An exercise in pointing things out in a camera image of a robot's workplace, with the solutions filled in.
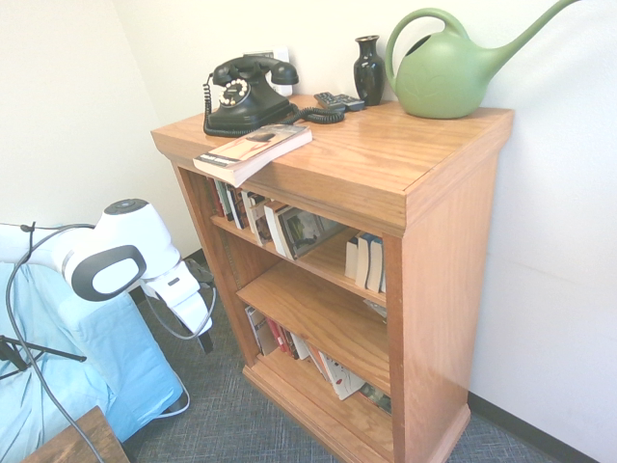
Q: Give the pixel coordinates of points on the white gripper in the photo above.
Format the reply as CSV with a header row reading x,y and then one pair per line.
x,y
180,294

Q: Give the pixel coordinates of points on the paperback book bowler hat cover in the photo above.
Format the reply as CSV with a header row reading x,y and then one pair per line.
x,y
255,149

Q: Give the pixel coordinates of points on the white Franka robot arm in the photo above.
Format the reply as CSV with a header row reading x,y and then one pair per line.
x,y
120,226

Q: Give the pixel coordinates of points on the white and black book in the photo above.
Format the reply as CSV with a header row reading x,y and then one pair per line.
x,y
259,333

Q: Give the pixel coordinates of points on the red spine book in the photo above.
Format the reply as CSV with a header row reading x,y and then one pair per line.
x,y
278,337

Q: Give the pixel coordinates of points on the light blue cloth cover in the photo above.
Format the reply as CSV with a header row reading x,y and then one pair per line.
x,y
120,366

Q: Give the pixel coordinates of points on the white thin book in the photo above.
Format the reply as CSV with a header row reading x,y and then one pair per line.
x,y
300,347

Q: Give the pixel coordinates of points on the orange spine book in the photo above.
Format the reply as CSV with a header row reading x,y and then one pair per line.
x,y
316,361

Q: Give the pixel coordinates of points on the brown cover book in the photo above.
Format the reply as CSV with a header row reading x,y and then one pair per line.
x,y
261,223

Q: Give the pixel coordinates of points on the thick book white pages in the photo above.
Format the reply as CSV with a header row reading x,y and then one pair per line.
x,y
277,230

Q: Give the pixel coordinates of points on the white spine book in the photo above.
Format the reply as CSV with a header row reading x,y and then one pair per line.
x,y
249,212

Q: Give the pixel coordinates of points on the dark spine book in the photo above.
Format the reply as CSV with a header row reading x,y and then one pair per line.
x,y
236,207

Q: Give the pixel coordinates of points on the white book red spots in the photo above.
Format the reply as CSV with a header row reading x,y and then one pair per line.
x,y
343,378

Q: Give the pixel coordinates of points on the green and white book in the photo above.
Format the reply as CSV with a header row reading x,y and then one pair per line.
x,y
224,200

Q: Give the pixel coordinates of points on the dark red book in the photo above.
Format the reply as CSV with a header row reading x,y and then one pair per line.
x,y
214,198

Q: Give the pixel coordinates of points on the leaning book photo cover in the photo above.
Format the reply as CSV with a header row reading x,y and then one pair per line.
x,y
308,231

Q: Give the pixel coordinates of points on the black tripod stand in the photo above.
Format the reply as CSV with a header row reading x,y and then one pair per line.
x,y
53,352

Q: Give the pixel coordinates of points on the dark wooden table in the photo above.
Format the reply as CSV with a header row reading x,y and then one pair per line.
x,y
82,441

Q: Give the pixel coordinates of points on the small paperback white pages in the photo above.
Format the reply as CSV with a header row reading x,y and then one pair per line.
x,y
351,258

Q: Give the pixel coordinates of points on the flat magazine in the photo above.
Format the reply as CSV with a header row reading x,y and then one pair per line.
x,y
377,308

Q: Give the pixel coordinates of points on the blue cover paperback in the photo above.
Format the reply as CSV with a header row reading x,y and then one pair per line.
x,y
363,263
375,267

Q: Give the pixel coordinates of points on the dark flat-lying book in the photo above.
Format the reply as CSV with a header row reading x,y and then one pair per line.
x,y
377,398

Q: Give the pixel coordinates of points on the black rotary telephone base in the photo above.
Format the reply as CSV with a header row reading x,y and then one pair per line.
x,y
250,108

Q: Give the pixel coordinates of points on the oak wooden bookshelf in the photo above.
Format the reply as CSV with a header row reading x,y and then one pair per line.
x,y
434,241

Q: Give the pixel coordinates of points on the black rotary telephone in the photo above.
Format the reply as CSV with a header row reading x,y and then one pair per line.
x,y
318,116

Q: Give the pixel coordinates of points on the black remote control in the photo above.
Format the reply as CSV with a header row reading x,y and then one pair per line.
x,y
352,102
329,100

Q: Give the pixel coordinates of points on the black telephone handset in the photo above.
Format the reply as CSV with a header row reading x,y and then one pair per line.
x,y
270,67

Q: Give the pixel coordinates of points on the black glossy vase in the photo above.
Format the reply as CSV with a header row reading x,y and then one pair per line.
x,y
369,72

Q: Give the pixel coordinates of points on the green plastic watering can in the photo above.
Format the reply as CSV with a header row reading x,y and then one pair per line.
x,y
438,77

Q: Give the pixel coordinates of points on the white wall plate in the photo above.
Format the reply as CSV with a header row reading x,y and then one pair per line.
x,y
282,53

